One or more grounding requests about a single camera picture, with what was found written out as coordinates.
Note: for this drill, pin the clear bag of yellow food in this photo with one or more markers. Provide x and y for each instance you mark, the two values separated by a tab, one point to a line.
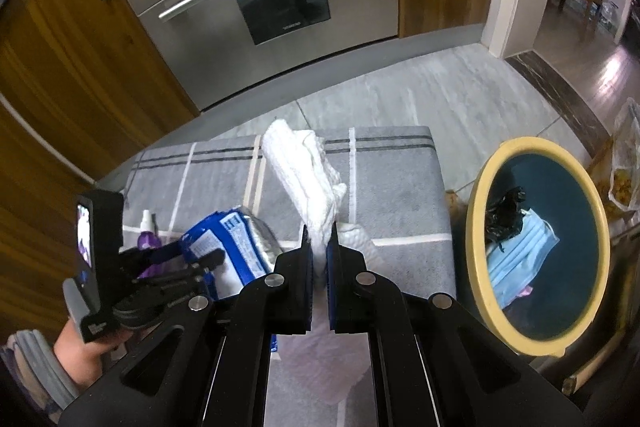
625	167

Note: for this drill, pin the person's left forearm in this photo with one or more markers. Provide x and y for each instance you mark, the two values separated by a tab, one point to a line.
35	367

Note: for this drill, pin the blue face mask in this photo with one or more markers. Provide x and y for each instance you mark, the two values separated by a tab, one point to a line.
520	252

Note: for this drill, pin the blue and white packet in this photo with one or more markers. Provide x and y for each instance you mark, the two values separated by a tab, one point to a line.
225	247

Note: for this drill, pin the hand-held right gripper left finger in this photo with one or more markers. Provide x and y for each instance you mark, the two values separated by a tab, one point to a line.
307	279

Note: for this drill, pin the purple spray bottle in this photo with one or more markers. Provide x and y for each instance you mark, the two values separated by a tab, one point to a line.
150	237

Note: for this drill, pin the person's left hand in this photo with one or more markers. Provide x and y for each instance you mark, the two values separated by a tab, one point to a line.
92	352

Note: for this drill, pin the grey striped mat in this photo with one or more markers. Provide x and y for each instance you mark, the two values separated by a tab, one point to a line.
390	187

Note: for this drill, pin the white tissue paper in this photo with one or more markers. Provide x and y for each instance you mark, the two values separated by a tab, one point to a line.
325	367

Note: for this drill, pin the white paper towel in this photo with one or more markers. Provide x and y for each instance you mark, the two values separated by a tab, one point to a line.
300	167

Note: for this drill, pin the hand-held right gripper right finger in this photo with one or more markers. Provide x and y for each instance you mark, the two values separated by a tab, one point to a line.
331	279

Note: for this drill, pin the wooden cabinet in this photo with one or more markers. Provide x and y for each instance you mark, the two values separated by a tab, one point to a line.
75	82

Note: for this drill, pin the stainless steel oven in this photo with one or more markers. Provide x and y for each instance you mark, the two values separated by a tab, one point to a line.
260	7

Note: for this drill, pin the teal bin with yellow rim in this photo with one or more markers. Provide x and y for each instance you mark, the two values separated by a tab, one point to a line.
560	232

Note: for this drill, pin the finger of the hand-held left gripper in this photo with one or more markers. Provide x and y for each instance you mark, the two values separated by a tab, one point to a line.
200	264
160	252

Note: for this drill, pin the black plastic bag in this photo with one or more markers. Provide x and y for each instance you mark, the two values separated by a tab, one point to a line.
507	219

